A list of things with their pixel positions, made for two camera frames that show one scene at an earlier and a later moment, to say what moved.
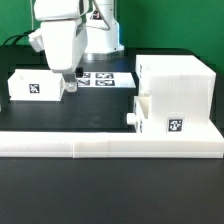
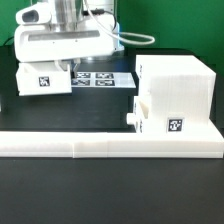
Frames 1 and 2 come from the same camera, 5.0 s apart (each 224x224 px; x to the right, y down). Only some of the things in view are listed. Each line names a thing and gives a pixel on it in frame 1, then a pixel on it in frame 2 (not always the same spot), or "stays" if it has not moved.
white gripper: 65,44 → 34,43
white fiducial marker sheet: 107,80 stays
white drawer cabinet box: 182,92 stays
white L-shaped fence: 109,145 stays
